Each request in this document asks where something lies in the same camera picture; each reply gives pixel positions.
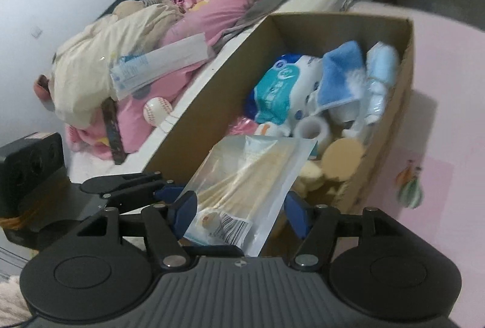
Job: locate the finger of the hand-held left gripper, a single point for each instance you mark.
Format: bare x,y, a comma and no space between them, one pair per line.
113,182
166,193

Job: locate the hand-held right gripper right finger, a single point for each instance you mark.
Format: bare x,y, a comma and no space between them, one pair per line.
297,216

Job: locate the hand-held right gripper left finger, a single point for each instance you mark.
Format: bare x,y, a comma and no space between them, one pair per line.
183,210

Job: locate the beige plush item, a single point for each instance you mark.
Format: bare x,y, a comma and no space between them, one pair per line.
309,176

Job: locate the clear bag of cotton swabs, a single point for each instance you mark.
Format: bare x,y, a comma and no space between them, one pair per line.
242,176

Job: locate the tan round puff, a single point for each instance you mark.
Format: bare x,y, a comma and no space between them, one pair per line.
343,159

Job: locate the orange striped white cloth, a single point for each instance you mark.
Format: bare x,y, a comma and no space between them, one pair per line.
274,130

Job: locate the brown cardboard box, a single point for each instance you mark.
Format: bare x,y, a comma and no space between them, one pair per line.
212,112

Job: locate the pink plastic-wrapped roll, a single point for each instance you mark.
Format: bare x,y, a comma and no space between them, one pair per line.
242,125

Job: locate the blue and white tissue pack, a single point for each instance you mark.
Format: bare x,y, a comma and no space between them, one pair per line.
276,89

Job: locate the blue and white towel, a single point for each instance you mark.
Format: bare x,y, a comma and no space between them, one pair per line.
341,70

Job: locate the light blue cloth roll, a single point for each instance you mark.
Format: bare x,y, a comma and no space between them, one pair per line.
380,70

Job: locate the brown belt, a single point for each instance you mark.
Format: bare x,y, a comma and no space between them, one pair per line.
113,134

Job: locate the white baseball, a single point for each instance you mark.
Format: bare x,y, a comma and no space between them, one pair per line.
157,112

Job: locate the white gauze roll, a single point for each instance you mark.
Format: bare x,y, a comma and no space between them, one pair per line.
314,127

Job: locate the beige cloth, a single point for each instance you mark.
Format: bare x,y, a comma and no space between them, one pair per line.
87,66

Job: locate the white fluffy rug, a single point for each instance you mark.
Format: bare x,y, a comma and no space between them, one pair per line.
13,294

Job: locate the white and blue plastic packet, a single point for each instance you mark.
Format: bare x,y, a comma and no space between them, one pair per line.
151,62

